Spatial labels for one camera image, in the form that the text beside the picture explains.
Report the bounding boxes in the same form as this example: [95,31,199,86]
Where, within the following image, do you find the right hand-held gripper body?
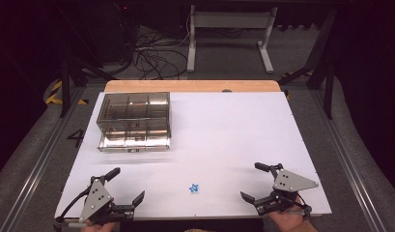
[253,163,320,217]

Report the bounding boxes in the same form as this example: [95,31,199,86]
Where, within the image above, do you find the dark computer tower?
[97,2,135,64]

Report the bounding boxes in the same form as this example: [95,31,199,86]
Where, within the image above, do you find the white metal desk frame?
[186,4,278,74]

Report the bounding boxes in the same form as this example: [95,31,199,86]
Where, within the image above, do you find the person's right hand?
[268,197,312,232]

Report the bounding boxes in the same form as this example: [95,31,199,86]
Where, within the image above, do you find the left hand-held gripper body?
[78,175,135,226]

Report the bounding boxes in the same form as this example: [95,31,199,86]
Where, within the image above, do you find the aluminium floor rail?
[309,89,380,232]
[0,86,87,232]

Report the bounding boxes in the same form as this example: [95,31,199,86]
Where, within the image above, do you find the black metal stand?
[277,9,338,121]
[58,52,120,118]

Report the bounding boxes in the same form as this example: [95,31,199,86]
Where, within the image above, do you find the clear plastic drawer organizer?
[96,92,172,153]

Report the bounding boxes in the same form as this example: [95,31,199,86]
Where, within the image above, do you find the tangle of black cables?
[131,28,189,80]

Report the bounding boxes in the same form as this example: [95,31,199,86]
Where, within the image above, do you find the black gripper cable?
[54,188,92,226]
[295,192,313,220]

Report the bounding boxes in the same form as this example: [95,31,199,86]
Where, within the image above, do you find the white board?
[54,91,333,220]

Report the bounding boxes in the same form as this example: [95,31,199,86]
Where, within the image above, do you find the person's left hand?
[80,221,117,232]

